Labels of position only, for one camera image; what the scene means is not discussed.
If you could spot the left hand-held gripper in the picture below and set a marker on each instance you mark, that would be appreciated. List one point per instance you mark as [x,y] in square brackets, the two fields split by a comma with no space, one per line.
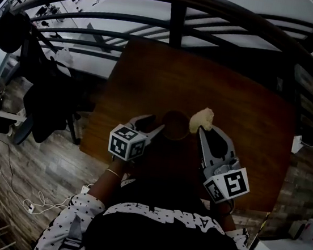
[119,145]

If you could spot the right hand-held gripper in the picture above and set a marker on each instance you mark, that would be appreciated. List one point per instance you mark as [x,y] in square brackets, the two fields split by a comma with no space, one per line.
[231,183]

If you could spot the beige sponge ball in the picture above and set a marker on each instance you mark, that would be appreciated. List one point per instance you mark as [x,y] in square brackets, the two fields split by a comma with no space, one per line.
[201,120]

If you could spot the person's right forearm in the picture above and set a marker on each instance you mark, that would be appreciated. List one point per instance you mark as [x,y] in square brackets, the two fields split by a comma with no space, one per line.
[224,219]

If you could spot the person's left forearm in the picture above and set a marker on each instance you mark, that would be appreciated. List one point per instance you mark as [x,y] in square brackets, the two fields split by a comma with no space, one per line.
[105,186]

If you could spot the brown wooden table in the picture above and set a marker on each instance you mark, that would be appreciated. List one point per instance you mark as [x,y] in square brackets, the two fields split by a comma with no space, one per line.
[232,117]

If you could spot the thin gold bangle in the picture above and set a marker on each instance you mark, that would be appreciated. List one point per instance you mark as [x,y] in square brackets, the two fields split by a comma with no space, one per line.
[113,172]

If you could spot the white power socket box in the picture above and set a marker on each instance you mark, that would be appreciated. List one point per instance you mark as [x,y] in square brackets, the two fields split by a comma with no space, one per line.
[297,144]

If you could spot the yellow black hazard tape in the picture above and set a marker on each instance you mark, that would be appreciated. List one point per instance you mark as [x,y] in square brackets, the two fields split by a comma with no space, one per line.
[263,224]

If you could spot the black office chair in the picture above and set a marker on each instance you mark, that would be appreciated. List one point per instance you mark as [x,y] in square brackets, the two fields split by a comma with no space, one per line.
[46,92]

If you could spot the brown wooden chair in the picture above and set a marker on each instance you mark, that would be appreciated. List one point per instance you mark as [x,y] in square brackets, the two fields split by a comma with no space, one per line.
[177,24]

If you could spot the white plastic bag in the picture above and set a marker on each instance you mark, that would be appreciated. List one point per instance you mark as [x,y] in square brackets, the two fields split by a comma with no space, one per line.
[65,56]

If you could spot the person's black white shirt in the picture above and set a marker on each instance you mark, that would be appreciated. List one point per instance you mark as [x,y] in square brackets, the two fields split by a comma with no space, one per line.
[158,244]

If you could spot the white power strip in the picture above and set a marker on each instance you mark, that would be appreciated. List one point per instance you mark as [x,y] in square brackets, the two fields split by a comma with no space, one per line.
[30,207]

